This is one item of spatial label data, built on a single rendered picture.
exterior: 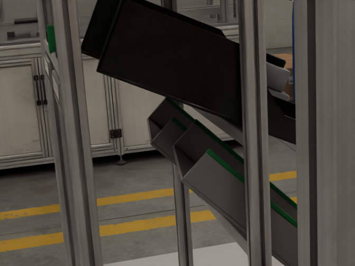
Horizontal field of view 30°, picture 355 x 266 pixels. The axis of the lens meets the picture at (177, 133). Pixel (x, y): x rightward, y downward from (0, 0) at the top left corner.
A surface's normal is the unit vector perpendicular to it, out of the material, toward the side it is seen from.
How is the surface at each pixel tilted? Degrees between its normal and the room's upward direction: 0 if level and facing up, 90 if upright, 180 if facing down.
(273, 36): 90
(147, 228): 1
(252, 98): 90
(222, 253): 0
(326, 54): 90
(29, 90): 90
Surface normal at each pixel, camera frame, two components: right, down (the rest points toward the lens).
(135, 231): -0.07, -0.96
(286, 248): 0.07, 0.26
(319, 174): -0.97, 0.12
